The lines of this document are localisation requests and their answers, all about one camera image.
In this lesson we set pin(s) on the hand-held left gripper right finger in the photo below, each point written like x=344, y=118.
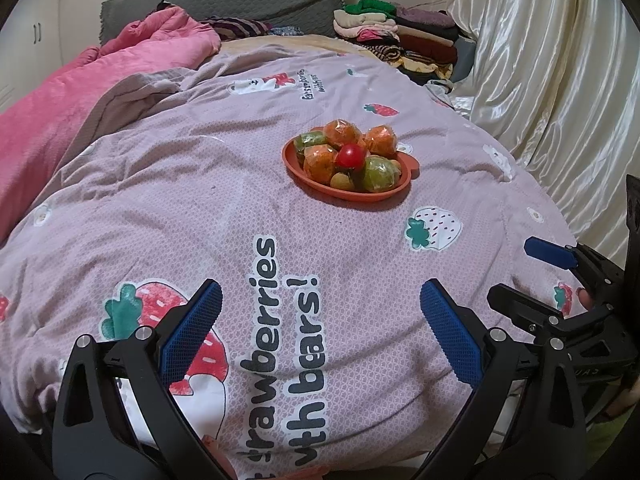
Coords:
x=450, y=330

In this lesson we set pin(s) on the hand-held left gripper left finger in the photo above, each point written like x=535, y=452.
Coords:
x=192, y=330

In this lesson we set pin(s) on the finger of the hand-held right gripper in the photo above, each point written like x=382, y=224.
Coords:
x=520, y=305
x=547, y=254

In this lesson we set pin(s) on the plastic-wrapped green fruit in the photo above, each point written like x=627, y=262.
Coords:
x=310, y=139
x=380, y=172

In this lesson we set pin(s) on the brown longan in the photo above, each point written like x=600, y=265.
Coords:
x=340, y=180

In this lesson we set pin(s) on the orange plastic plate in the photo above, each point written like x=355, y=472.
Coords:
x=292, y=160

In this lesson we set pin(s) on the plastic-wrapped orange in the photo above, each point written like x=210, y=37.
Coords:
x=320, y=162
x=382, y=141
x=342, y=132

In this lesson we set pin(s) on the red tomato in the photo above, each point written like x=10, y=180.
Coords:
x=349, y=155

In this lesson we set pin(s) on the person's right hand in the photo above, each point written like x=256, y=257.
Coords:
x=586, y=300

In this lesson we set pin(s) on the yellow-green clothing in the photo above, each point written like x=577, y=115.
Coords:
x=615, y=450

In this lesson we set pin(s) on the strawberry printed blanket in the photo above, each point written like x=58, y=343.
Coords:
x=200, y=200

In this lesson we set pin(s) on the crumpled white cloth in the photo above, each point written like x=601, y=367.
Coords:
x=445, y=95

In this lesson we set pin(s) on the cream satin curtain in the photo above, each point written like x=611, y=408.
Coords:
x=550, y=60

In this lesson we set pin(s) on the stack of folded clothes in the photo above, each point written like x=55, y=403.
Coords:
x=410, y=35

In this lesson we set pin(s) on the pink quilt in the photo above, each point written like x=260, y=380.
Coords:
x=75, y=90

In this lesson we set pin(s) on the beige bed sheet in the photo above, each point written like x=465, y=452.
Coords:
x=300, y=45

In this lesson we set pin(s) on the dark striped cloth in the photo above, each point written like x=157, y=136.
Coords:
x=240, y=27

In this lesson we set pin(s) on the blue floral pillow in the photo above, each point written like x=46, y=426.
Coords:
x=286, y=30

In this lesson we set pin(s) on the white wardrobe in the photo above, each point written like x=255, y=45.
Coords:
x=25, y=45

